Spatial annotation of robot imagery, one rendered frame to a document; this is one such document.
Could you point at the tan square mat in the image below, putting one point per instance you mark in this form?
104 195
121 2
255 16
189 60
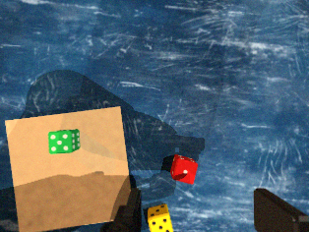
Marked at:
54 191

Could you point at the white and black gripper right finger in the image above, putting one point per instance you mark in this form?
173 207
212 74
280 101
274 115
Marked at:
273 214

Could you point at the yellow die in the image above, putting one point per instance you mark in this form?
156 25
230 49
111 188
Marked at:
159 219

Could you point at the green die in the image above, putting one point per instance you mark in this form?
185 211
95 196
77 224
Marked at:
63 141

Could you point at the red die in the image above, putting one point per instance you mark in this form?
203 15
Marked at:
183 169

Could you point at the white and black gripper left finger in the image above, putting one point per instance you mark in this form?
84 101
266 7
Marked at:
128 217

